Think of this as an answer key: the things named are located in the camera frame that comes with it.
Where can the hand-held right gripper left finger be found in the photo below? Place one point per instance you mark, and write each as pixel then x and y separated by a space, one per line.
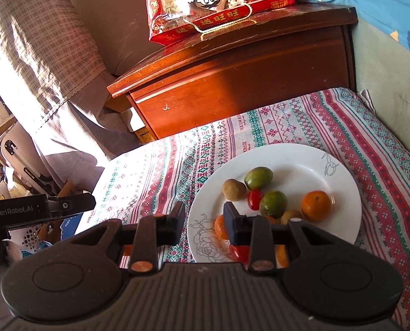
pixel 177 224

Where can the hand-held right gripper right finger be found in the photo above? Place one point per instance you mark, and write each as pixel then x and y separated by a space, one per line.
pixel 230 224

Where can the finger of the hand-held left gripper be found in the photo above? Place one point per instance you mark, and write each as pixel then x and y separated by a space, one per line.
pixel 74 204

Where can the red cherry tomato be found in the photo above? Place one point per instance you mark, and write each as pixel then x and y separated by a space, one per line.
pixel 239 253
pixel 255 199

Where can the brown kiwi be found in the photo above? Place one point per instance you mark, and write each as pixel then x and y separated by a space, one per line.
pixel 235 189
pixel 290 216

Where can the green mango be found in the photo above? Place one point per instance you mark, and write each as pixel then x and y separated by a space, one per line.
pixel 258 177
pixel 273 204

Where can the large orange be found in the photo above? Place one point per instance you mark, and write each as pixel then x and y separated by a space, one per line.
pixel 281 256

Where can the white plate with line drawing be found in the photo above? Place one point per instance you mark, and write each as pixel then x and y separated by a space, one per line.
pixel 304 169

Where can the small orange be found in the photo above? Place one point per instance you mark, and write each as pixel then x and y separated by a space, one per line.
pixel 220 227

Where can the cardboard box with blue print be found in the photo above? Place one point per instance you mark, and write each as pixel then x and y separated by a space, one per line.
pixel 70 224

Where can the white perforated basket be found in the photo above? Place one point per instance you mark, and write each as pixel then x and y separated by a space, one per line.
pixel 25 236

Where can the white and black folded device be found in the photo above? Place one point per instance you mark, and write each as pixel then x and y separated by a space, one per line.
pixel 22 158

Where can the orange with stem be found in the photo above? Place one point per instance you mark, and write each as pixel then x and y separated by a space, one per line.
pixel 316 206

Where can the white cardboard box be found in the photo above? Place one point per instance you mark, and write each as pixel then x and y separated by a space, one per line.
pixel 132 120

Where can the plaid curtain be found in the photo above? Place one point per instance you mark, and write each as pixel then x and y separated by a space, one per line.
pixel 46 58

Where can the wooden nightstand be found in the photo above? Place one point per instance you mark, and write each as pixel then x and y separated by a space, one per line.
pixel 242 76

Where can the patterned woven tablecloth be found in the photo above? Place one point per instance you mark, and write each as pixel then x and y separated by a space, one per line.
pixel 380 179

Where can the white cloth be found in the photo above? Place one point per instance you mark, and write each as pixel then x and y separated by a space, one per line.
pixel 366 99

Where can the red snack gift bag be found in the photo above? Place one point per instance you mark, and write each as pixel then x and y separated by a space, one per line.
pixel 211 3

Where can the blue printed cloth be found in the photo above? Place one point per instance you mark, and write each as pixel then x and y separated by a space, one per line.
pixel 373 3

